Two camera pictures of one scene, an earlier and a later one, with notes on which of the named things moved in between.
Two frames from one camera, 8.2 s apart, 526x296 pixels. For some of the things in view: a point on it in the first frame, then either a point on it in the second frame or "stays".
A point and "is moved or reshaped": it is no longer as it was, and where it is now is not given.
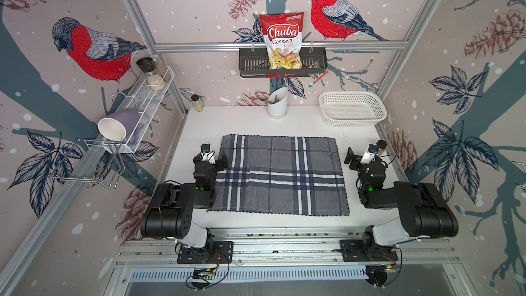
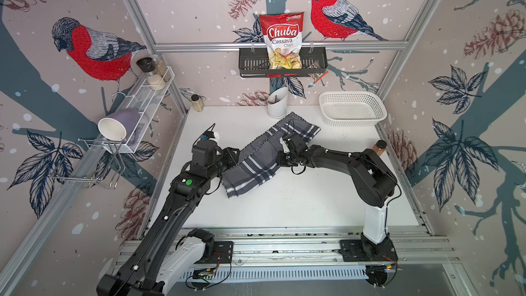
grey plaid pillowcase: [281, 175] is moved or reshaped
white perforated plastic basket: [351, 109] stays
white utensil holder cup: [277, 103] stays
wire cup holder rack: [96, 163] stays
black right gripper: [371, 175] -> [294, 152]
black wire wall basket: [253, 62] stays
